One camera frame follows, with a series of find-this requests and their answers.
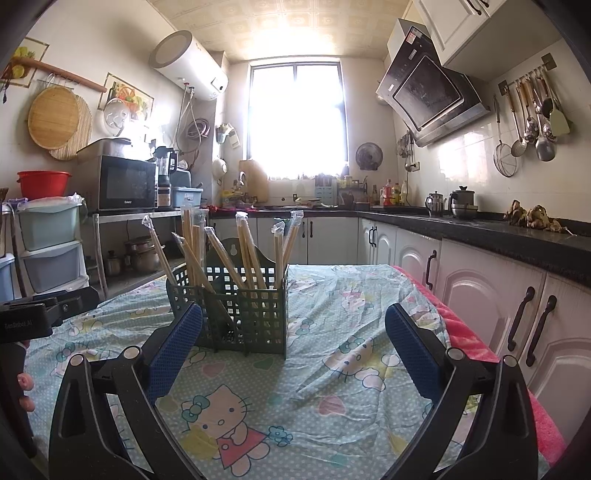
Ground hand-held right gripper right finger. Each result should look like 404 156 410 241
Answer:
385 302 541 480

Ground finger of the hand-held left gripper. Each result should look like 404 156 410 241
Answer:
44 286 100 326

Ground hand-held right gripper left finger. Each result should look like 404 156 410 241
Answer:
48 300 204 480

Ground green plastic utensil basket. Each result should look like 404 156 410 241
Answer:
166 237 290 356

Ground set of chopsticks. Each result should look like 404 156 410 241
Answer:
142 207 304 326

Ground person's left hand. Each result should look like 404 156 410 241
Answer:
17 372 37 414

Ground pink fleece blanket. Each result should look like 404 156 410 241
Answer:
392 264 567 474

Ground pastel plastic drawer tower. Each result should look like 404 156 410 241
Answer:
16 196 90 296

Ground stainless steel pot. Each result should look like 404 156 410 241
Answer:
124 235 158 274

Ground white base cabinets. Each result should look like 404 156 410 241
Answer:
208 215 591 444

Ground cartoon-print blanket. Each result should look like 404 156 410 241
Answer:
23 263 550 480

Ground metal storage rack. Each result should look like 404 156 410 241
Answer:
92 208 185 301

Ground red plastic bucket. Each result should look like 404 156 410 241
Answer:
17 171 73 200

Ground black microwave oven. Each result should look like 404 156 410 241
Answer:
92 154 158 213

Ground black kitchen countertop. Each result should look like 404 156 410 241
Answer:
208 205 591 273

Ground blue plastic bin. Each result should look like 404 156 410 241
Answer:
171 186 204 209

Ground steel rectangular pan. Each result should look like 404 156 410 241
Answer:
76 137 133 163

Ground group of condiment bottles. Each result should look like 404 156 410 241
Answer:
370 179 410 207

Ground steel kettle with black knob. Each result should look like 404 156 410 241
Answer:
449 185 479 213

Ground blender jug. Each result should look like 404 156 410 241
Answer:
153 146 179 188

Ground round woven straw mat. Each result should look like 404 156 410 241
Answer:
48 95 94 161

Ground pile of dried roots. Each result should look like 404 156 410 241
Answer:
503 200 563 233

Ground wooden cutting board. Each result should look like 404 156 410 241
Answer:
238 159 270 202

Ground round bamboo tray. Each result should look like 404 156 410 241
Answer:
28 85 80 150

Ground white round plastic cover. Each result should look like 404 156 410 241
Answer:
102 97 140 138

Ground small hanging kitchen tools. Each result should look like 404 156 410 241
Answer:
396 131 415 172

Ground small steel ladle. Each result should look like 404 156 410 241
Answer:
510 83 528 158

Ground wooden rolling pin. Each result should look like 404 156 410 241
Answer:
11 58 108 93

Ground large steel ladle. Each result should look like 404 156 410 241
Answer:
531 78 556 162

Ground steel slotted spoon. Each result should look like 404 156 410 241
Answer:
519 80 539 145

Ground black range hood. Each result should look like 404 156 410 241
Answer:
375 18 491 148

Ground kitchen window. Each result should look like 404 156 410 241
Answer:
247 60 348 182

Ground white water heater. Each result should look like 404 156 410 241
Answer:
148 30 229 101

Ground pale green spatula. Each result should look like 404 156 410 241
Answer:
545 69 572 137

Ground dark serving spoon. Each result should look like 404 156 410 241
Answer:
538 74 555 118

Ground black wire spice rack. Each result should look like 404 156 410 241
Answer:
337 178 371 207

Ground small round wall fan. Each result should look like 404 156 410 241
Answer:
355 141 384 171

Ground coiled hose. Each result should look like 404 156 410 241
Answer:
185 117 213 140

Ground fruit wall poster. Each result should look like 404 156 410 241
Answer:
1 37 50 88
97 72 154 116

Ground white wall-mounted holder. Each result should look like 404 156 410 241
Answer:
215 122 242 149

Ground utensil hanging rail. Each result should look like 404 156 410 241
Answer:
498 53 558 92

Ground white wall cabinet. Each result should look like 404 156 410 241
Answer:
411 0 568 81

